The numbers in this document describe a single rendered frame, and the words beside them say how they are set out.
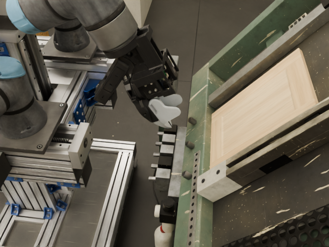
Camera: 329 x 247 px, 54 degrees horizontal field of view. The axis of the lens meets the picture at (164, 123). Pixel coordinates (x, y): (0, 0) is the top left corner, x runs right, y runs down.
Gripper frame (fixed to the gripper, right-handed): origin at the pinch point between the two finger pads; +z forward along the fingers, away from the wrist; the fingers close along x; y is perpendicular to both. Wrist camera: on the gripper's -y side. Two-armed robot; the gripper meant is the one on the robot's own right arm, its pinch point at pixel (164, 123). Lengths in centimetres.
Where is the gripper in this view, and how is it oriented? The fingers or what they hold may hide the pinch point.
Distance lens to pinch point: 66.4
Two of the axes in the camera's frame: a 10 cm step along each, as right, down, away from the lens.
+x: 1.2, -7.0, 7.1
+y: 8.8, -2.5, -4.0
